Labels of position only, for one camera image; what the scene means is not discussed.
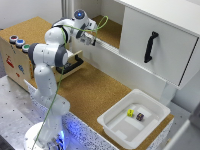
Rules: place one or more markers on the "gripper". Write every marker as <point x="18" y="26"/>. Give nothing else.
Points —
<point x="88" y="38"/>

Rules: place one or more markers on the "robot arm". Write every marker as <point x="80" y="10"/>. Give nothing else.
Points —
<point x="45" y="80"/>

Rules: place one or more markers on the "yellow block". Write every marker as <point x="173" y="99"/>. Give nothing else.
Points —
<point x="130" y="112"/>

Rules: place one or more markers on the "purple block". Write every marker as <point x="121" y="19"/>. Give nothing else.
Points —
<point x="140" y="116"/>

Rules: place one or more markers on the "wooden drawer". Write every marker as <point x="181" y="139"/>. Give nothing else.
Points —
<point x="74" y="57"/>

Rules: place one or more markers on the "green button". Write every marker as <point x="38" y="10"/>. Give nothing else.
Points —
<point x="26" y="47"/>

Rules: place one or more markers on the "white cabinet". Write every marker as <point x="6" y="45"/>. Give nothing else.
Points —
<point x="140" y="78"/>

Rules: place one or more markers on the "blue button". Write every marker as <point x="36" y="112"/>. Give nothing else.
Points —
<point x="20" y="42"/>

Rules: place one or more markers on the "red button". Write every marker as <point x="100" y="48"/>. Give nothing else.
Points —
<point x="13" y="38"/>

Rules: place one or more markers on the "white sliding door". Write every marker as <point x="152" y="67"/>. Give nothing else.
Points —
<point x="166" y="43"/>

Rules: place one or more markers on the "white plastic box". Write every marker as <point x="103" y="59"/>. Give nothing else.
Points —
<point x="126" y="130"/>

